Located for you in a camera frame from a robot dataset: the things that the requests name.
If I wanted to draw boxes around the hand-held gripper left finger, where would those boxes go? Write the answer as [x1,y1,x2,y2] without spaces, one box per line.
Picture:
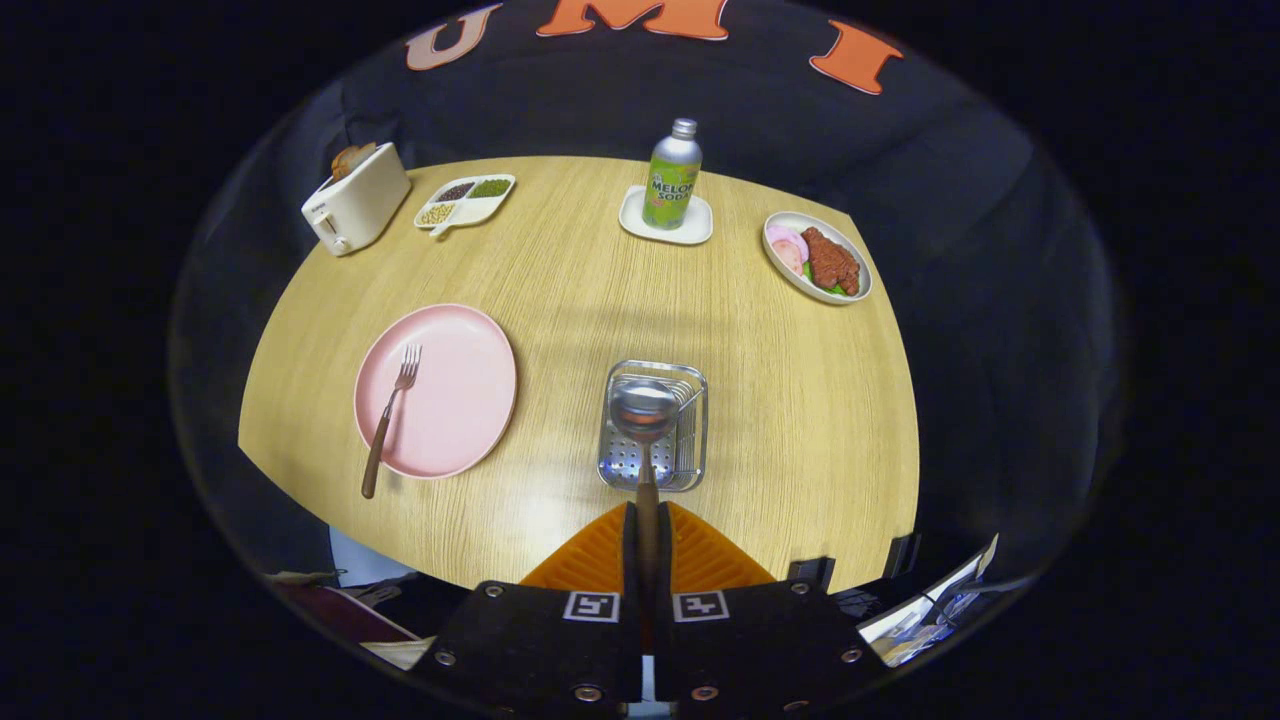
[410,502,643,716]

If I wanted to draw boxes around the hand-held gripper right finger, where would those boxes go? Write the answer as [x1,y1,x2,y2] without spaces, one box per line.
[655,502,889,716]

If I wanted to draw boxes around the steel spoon with wooden handle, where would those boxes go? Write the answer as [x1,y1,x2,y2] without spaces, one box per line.
[609,378,683,656]

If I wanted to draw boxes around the steel fork with wooden handle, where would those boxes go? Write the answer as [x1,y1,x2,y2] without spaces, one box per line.
[361,344,423,499]

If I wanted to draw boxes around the pale blue object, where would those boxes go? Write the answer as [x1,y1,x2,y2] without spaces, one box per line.
[330,525,417,588]

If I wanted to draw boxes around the dark red object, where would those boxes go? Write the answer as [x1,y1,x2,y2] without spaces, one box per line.
[272,578,423,643]

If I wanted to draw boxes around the pink round plate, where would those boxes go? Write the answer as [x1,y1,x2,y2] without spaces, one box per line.
[353,304,519,480]

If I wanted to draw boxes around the white oval food plate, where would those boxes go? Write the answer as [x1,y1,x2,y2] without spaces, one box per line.
[762,211,873,305]

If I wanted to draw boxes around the red-brown meat cutlet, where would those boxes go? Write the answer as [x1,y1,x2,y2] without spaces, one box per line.
[800,227,862,296]

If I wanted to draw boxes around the pink ham slices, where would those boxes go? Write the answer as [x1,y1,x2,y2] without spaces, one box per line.
[766,224,809,276]

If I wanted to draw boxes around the white square coaster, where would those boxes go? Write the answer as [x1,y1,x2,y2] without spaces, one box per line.
[618,185,714,246]

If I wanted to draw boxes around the white divided snack tray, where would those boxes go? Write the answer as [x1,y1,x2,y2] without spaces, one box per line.
[414,174,517,237]

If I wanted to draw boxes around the cream white toaster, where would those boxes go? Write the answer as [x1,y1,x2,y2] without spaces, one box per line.
[301,142,413,258]

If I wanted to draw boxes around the green soda bottle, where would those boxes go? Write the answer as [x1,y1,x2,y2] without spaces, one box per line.
[642,118,703,232]

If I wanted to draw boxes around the black backdrop cloth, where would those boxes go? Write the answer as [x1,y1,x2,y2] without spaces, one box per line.
[170,0,1126,601]

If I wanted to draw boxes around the metal wire cutlery basket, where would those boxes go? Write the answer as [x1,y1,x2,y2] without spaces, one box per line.
[597,360,709,493]

